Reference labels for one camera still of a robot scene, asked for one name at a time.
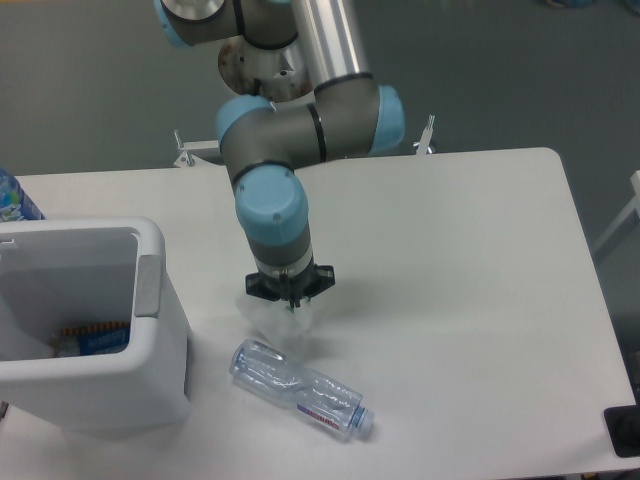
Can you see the white pedestal base frame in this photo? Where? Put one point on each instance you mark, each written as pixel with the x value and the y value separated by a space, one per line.
pixel 199 153

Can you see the black device at table edge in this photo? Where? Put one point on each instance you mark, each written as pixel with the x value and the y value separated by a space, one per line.
pixel 623 426

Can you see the crushed clear plastic bottle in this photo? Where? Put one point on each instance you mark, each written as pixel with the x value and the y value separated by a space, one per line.
pixel 287 383

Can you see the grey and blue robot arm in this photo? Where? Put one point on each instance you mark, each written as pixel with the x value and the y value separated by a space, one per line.
pixel 263 146

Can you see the blue snack wrapper in bin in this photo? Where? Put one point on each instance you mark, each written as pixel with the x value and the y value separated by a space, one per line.
pixel 94 339

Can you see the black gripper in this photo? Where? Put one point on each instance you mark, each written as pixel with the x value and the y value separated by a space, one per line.
pixel 292 289

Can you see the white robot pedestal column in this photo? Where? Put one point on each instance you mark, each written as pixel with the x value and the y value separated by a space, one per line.
pixel 281 75

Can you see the blue labelled water bottle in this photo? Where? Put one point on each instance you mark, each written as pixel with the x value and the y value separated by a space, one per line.
pixel 16 205

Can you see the white furniture frame at right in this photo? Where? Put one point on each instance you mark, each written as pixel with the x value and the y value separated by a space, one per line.
pixel 620 227

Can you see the white plastic trash can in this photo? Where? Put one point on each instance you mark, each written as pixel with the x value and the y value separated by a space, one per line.
pixel 77 272

